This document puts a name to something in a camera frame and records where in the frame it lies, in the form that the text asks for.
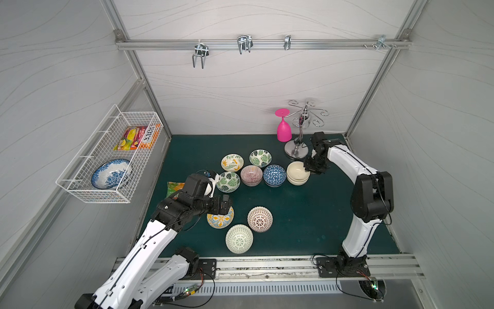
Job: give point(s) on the metal hook right end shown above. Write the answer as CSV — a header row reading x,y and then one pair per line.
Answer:
x,y
381,44

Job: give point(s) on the green orange snack packet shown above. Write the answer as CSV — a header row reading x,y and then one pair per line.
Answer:
x,y
172,187

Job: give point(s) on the green lattice pattern bowl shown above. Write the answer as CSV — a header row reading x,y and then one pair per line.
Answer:
x,y
239,239

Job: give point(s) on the pink wine glass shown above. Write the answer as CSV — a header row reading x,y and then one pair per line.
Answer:
x,y
284,131

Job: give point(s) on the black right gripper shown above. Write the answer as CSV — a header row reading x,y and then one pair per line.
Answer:
x,y
314,165

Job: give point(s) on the white vented strip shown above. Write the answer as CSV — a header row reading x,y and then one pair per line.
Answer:
x,y
269,288

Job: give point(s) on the green monstera leaf bowl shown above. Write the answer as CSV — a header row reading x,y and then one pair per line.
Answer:
x,y
228,182

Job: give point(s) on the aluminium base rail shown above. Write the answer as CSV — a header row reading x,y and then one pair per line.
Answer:
x,y
304,268

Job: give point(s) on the cream plain bowl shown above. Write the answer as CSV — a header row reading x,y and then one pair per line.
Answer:
x,y
296,182
297,171

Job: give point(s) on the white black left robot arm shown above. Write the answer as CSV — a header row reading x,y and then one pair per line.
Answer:
x,y
130,286

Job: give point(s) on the metal double hook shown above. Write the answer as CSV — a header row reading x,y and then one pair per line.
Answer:
x,y
245,43
201,52

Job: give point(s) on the yellow blue floral bowl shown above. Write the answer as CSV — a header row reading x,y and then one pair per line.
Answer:
x,y
221,221

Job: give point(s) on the yellow flower leaf bowl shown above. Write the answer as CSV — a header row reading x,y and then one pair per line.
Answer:
x,y
232,162

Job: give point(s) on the colourful snack packet in basket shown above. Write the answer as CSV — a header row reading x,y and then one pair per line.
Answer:
x,y
138,137

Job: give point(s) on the aluminium top rail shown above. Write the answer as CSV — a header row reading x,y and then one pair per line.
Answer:
x,y
258,44

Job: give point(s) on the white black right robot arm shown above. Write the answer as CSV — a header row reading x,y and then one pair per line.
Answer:
x,y
372,197

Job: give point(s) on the small metal hook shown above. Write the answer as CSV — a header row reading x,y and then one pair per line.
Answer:
x,y
287,42

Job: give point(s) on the maroon lattice pattern bowl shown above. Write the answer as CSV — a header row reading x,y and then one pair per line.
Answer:
x,y
260,219

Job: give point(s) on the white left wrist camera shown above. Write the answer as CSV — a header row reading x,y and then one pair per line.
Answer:
x,y
213,179

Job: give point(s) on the blue triangle pattern bowl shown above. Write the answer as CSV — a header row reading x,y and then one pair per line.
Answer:
x,y
274,175

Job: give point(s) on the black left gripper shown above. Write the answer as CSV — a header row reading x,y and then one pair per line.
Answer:
x,y
222,205

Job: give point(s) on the silver glass holder stand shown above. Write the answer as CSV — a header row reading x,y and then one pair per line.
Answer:
x,y
307,113

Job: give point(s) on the blue white bowl in basket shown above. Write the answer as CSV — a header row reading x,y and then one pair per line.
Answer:
x,y
112,174

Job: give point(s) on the white wire basket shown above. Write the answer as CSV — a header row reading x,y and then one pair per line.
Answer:
x,y
98,149

